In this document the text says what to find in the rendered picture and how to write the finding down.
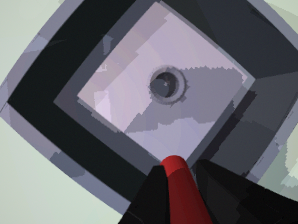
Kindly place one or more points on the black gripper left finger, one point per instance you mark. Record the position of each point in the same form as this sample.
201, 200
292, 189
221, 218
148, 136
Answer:
151, 205

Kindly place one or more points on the red peg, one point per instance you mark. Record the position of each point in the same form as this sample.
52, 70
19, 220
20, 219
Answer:
186, 204

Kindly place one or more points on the dark grey open square box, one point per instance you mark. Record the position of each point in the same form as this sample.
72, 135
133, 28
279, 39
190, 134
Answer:
39, 96

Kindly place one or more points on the pale grey square plate with center hole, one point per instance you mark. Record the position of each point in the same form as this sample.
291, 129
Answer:
201, 83

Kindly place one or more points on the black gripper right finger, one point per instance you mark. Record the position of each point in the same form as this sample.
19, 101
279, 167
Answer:
232, 199

